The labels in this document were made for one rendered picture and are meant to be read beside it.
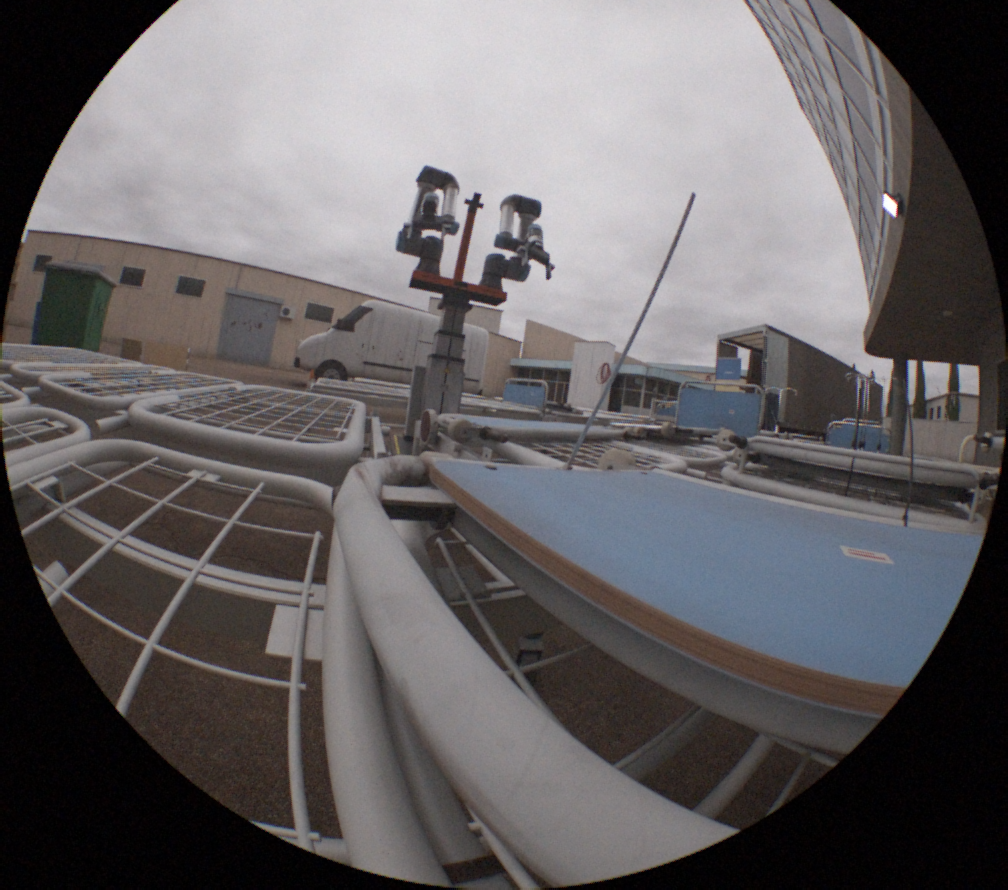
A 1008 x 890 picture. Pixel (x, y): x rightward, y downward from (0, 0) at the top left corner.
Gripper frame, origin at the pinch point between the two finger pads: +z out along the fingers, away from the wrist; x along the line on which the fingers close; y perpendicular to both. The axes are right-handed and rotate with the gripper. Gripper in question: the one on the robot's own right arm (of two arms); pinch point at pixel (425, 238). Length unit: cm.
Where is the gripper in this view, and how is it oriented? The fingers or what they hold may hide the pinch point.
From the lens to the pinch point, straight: 129.3
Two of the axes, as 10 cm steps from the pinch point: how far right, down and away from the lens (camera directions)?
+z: 0.8, 9.2, -3.7
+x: -9.7, -0.2, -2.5
